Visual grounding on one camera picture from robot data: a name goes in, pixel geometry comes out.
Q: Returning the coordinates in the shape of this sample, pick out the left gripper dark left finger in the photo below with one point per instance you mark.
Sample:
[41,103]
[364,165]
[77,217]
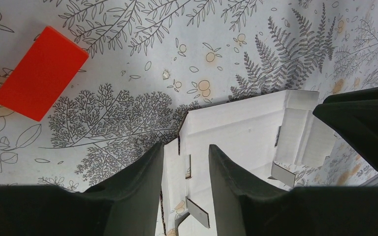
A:
[126,204]

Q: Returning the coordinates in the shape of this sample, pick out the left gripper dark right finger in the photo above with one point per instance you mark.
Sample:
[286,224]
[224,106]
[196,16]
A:
[245,205]

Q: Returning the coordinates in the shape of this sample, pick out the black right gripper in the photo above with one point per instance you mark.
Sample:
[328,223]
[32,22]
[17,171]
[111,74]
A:
[354,116]

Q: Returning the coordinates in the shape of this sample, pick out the white cardboard paper box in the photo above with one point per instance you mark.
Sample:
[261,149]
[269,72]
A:
[272,136]

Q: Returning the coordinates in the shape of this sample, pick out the floral patterned table cloth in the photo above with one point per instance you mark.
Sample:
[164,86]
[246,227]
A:
[152,61]

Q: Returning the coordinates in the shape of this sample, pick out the red rectangular block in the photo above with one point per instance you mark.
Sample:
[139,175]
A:
[42,74]

